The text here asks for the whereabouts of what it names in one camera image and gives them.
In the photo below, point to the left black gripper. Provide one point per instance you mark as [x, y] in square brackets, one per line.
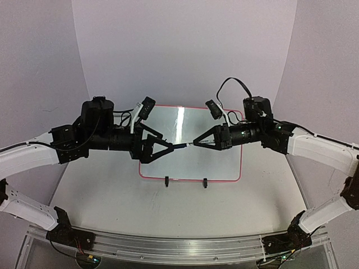
[145, 156]

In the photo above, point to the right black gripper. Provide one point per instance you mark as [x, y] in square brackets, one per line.
[224, 137]

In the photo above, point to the dark blue marker cap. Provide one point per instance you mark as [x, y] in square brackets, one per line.
[180, 146]

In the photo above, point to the pink framed whiteboard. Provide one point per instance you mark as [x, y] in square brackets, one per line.
[180, 124]

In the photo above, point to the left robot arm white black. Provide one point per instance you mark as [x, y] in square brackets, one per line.
[94, 129]

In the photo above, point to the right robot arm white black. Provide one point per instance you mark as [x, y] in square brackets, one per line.
[291, 139]

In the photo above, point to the left base circuit board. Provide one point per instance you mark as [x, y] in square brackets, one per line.
[86, 259]

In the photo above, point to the base circuit board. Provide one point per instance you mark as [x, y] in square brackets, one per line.
[86, 259]
[281, 258]

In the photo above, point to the right base circuit board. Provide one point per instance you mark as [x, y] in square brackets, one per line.
[281, 258]

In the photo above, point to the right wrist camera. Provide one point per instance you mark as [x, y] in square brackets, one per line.
[217, 111]

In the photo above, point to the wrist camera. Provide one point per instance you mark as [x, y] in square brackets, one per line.
[217, 111]
[141, 112]

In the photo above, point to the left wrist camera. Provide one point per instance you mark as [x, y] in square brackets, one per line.
[141, 112]

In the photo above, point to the aluminium front rail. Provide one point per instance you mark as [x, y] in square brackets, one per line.
[117, 250]

